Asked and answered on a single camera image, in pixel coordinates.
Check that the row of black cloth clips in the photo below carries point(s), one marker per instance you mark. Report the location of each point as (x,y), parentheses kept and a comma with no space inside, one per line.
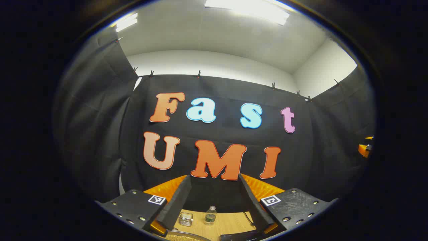
(199,74)

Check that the black induction cooktop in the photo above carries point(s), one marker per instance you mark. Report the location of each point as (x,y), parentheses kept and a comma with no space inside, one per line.
(240,237)

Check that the ceiling light panel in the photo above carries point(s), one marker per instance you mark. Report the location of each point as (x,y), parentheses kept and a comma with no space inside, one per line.
(247,8)
(127,22)

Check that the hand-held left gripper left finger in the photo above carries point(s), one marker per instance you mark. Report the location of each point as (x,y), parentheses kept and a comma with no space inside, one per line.
(179,201)

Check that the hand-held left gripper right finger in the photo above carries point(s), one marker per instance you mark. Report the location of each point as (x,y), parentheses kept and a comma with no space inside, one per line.
(250,201)

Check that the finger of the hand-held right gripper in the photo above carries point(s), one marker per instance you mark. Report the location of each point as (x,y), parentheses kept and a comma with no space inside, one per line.
(365,149)

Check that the clear plastic bottle green label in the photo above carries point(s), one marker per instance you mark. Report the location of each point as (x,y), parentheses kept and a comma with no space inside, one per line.
(210,216)

